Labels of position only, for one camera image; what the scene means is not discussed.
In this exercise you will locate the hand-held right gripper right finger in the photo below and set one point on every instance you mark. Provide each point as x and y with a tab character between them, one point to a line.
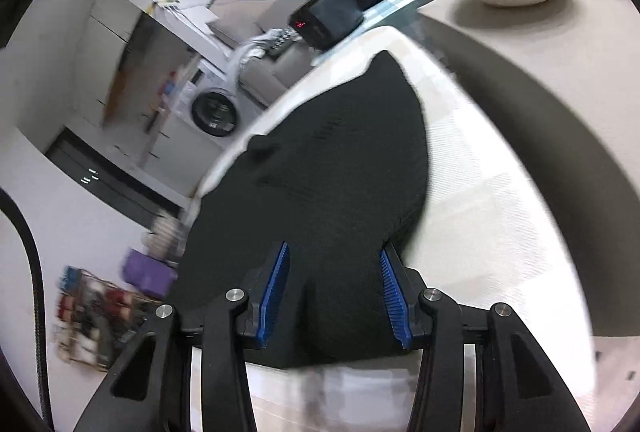
395	302

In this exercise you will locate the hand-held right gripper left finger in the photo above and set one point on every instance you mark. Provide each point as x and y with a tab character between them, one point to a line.
272	297

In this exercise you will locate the black knit sweater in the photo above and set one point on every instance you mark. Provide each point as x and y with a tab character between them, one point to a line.
340	172

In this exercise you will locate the woven laundry basket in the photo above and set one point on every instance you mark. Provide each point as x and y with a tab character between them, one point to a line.
162	234

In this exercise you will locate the purple bag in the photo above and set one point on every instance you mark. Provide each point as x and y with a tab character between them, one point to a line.
147	274

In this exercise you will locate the metal shoe rack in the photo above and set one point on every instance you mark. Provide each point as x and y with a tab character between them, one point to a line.
100	322

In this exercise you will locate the white washing machine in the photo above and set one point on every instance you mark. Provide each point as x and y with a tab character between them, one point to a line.
215	112

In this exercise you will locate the dark door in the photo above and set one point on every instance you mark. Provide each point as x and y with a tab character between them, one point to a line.
115	182

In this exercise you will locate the lower kitchen cabinet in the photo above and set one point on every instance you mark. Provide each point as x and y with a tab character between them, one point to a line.
165	127

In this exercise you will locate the grey sofa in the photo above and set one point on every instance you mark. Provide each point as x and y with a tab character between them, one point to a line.
270	72

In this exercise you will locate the light grey cloth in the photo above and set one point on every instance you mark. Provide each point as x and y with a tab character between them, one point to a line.
250	50

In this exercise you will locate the houndstooth patterned cloth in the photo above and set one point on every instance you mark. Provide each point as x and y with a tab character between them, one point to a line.
282	41

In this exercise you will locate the grey upholstered bench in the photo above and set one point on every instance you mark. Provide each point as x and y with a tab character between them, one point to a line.
550	62

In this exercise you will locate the dark rice cooker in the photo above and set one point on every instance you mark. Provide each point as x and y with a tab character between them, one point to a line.
335	15

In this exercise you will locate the light blue checked cloth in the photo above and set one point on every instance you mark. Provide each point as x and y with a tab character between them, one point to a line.
395	0

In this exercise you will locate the white power strip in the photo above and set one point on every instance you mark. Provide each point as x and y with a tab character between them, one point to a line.
165	4

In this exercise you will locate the white upper kitchen cabinets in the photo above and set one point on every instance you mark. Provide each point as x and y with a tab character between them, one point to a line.
112	27

